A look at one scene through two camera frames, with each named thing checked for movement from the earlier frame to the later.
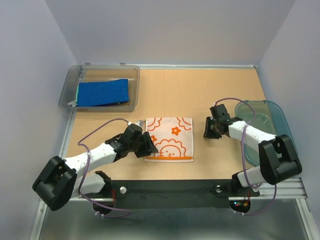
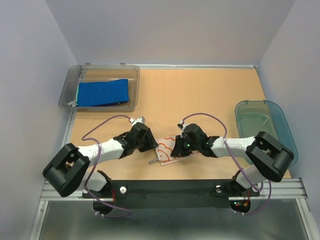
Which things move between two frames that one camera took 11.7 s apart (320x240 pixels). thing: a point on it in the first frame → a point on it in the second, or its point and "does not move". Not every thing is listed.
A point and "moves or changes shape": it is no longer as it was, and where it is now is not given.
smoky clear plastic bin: (88, 73) does not move
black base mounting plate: (174, 194) does not move
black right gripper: (207, 133) → (178, 149)
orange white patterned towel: (173, 137) moves or changes shape
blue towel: (98, 93) does not move
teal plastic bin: (270, 117) does not move
